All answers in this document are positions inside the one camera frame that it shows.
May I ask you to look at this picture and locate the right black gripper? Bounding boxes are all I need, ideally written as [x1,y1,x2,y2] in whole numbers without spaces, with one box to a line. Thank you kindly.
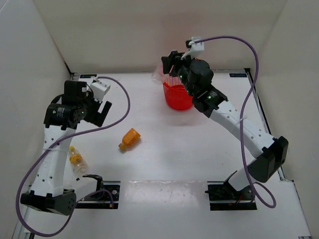
[162,51,196,97]

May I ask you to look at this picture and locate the purple cable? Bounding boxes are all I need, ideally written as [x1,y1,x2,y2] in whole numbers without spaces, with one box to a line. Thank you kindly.
[15,76,131,237]
[196,35,277,209]

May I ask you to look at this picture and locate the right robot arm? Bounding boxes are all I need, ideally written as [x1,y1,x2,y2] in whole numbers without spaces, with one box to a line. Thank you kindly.
[161,51,289,199]

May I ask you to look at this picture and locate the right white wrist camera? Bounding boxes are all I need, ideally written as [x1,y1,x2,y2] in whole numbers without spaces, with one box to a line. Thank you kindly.
[181,36,204,60]

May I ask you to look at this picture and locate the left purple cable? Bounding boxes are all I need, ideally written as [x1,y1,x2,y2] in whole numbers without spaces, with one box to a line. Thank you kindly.
[15,76,131,237]

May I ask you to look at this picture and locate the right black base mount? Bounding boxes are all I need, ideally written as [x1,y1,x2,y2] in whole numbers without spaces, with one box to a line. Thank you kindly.
[205,182,257,211]

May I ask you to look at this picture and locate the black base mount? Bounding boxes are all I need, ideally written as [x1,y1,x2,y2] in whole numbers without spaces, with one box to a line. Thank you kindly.
[205,182,257,211]
[75,181,121,210]

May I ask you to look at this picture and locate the left aluminium frame rail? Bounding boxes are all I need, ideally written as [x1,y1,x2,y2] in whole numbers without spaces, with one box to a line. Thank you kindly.
[12,74,78,239]

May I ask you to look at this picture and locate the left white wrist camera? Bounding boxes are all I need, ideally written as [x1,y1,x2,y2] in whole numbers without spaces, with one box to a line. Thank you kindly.
[90,78,111,103]

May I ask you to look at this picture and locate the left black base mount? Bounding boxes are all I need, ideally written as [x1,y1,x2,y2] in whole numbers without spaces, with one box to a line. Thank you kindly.
[75,181,121,210]

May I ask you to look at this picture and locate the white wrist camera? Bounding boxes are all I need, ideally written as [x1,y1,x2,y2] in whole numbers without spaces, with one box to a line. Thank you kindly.
[181,36,204,60]
[90,78,111,103]

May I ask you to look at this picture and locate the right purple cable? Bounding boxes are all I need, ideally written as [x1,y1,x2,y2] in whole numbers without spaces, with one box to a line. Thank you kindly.
[196,35,277,209]

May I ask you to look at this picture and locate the orange plastic bottle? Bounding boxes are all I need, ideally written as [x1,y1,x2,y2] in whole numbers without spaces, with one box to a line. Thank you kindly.
[118,128,141,151]

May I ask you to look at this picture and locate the clear bottle yellow cap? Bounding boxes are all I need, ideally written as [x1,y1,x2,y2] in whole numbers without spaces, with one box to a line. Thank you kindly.
[69,146,88,174]

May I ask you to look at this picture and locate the clear bottle blue cap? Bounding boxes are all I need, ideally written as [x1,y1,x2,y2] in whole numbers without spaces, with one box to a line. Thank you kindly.
[152,63,169,85]

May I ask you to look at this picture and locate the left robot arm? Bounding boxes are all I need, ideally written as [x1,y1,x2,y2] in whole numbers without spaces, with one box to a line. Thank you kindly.
[20,80,112,216]

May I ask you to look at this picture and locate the red mesh plastic bin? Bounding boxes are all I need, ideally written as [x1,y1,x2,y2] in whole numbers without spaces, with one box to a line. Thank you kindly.
[162,76,193,111]

